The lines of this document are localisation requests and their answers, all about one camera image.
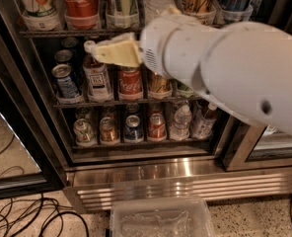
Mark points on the clear plastic bin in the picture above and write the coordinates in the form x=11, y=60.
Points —
x=161, y=217

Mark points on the open glass fridge door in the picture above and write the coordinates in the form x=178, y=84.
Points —
x=24, y=167

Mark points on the blue can bottom shelf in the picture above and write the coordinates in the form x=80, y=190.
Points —
x=133, y=131

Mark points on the white green can bottom shelf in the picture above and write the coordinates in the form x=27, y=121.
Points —
x=85, y=135

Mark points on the tea bottle bottom shelf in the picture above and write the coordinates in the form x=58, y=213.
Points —
x=204, y=117

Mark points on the red can bottom shelf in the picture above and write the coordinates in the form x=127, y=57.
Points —
x=157, y=128

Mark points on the orange can bottom shelf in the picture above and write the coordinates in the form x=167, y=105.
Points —
x=108, y=132

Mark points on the red coke can middle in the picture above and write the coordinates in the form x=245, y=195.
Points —
x=130, y=83

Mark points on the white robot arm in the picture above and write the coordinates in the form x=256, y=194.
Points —
x=244, y=68

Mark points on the stainless fridge base grille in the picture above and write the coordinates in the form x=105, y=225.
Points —
x=96, y=188

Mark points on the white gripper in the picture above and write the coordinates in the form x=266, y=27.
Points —
x=153, y=46

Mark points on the brown tea bottle white cap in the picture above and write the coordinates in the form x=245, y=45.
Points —
x=98, y=79

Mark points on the right glass fridge door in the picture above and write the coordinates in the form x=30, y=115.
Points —
x=248, y=148

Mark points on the green can middle shelf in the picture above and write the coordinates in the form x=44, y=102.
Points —
x=183, y=90

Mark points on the gold can middle shelf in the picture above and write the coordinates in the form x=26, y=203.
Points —
x=159, y=87

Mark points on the water bottle bottom shelf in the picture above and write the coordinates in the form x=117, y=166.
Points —
x=179, y=129

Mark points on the red coca cola can top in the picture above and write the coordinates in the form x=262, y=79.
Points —
x=81, y=13

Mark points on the blue pepsi can middle shelf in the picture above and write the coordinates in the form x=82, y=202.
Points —
x=67, y=87

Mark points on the gold tall can top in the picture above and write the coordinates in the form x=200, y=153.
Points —
x=203, y=10

